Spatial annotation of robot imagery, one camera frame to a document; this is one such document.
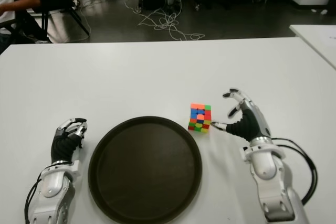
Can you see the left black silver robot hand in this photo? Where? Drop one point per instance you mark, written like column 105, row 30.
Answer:
column 61, row 146

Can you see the black office chair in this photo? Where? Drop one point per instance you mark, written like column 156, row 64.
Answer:
column 57, row 1

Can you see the multicoloured Rubik's cube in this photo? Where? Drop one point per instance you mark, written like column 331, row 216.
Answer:
column 199, row 119

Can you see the dark brown round plate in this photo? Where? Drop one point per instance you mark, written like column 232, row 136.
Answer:
column 144, row 171

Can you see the white side table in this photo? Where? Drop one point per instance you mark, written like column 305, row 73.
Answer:
column 317, row 40

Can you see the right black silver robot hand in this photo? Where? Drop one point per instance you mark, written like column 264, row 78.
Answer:
column 249, row 127

